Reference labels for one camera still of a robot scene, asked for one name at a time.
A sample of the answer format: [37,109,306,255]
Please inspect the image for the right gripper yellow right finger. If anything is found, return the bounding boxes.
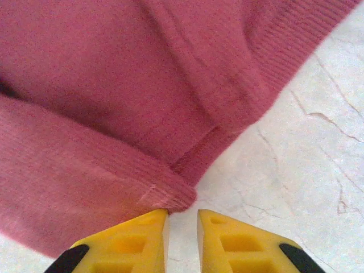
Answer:
[197,209,326,273]

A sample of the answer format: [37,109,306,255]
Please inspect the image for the dark red tank top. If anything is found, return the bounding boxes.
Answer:
[0,0,362,259]

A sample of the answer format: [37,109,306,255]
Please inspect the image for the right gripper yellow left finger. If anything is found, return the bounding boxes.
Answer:
[44,209,171,273]

